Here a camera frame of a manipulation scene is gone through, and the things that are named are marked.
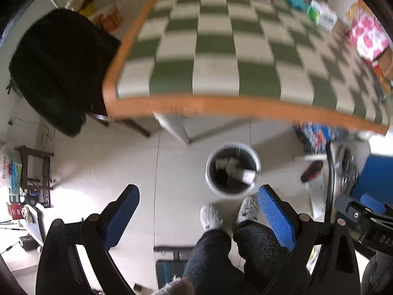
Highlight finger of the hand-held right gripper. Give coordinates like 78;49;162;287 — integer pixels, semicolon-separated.
360;193;393;216
335;194;373;225

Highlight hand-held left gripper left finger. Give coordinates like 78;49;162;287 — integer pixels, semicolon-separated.
36;184;140;295

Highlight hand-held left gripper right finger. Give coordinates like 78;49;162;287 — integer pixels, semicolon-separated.
258;184;360;295

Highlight long white toothpaste box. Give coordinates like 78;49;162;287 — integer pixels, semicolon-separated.
238;169;255;185

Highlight white round trash bin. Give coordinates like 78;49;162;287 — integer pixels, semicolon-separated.
205;143;261;198

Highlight person's right grey slipper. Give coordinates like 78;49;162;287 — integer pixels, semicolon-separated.
236;196;258;224

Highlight person's grey slipper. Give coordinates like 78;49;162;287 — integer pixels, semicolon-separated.
236;196;258;224
200;204;224;230

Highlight person's dark fleece pants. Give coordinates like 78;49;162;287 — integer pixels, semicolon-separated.
182;220;310;295

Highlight red black slipper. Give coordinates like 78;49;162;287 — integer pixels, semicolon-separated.
301;161;323;183

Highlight person's left grey slipper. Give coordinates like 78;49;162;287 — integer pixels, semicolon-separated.
200;204;224;230

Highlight black blue low stool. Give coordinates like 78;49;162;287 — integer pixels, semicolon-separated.
154;246;192;289

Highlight blue printed carton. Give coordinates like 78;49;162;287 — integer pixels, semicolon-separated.
295;123;338;152

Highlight grey fuzzy garment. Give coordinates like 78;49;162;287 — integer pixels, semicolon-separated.
154;277;195;295

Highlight dark wooden stool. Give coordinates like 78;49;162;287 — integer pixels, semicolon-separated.
15;145;54;191

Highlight black power adapter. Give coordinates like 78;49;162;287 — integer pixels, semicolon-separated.
18;235;37;251

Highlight white table base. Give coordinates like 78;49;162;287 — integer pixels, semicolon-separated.
154;112;192;145

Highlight red packet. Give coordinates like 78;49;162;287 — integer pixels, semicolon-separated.
8;203;22;220

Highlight white printed plastic bag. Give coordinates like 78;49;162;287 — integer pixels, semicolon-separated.
0;143;23;191

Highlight brown cardboard box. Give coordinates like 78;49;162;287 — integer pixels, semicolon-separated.
370;47;393;94

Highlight green white checkered table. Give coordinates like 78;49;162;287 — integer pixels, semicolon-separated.
103;0;391;136

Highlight black office chair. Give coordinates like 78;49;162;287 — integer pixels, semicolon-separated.
9;9;122;137

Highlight pink floral paper bag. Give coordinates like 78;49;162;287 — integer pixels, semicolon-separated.
347;11;392;60

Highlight white green medicine box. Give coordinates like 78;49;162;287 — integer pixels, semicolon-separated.
307;0;338;32

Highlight yellow snack bag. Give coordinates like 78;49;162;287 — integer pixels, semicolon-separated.
346;0;369;22

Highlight red cardboard box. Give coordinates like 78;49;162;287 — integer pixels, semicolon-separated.
91;14;108;32
104;4;123;30

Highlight yellow bucket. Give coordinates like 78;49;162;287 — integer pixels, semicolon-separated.
80;1;96;16

